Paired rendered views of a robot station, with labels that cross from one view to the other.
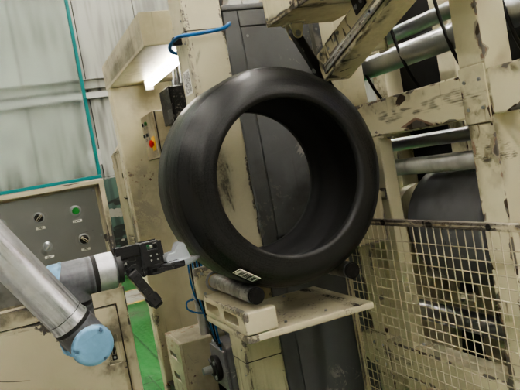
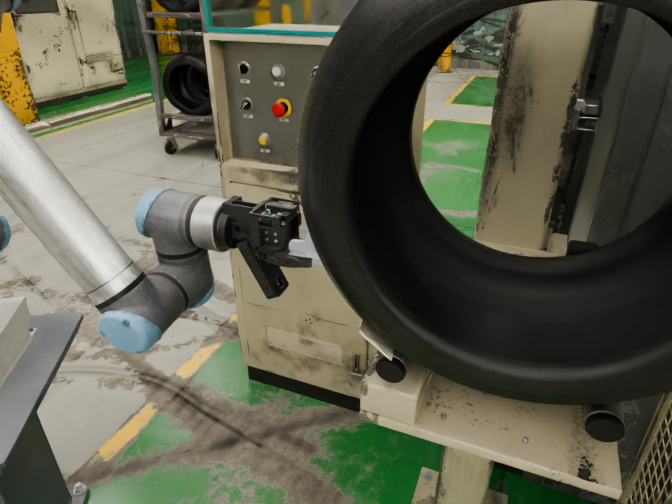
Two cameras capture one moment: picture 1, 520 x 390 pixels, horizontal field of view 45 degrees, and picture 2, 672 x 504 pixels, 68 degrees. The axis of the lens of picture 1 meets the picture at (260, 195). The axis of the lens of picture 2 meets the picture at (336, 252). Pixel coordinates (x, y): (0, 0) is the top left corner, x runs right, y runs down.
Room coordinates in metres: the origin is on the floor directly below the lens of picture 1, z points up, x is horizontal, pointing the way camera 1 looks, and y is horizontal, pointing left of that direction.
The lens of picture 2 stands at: (1.12, -0.27, 1.39)
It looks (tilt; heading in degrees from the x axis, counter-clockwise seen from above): 29 degrees down; 44
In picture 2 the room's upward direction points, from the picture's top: straight up
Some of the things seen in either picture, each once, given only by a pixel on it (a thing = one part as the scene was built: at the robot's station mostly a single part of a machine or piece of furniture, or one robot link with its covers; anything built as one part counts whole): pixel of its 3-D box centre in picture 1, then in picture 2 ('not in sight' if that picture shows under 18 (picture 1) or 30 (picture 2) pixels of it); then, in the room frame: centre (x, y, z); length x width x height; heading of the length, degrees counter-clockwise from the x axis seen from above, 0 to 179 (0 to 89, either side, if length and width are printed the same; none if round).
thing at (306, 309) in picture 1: (285, 310); (493, 371); (1.79, -0.01, 0.80); 0.37 x 0.36 x 0.02; 111
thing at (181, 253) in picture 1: (183, 253); (316, 246); (1.59, 0.22, 1.04); 0.09 x 0.03 x 0.06; 111
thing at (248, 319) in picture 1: (237, 310); (416, 335); (1.74, 0.12, 0.84); 0.36 x 0.09 x 0.06; 21
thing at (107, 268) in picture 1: (107, 271); (219, 223); (1.54, 0.40, 1.03); 0.10 x 0.05 x 0.09; 21
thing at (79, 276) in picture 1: (70, 280); (177, 218); (1.50, 0.48, 1.03); 0.12 x 0.09 x 0.10; 111
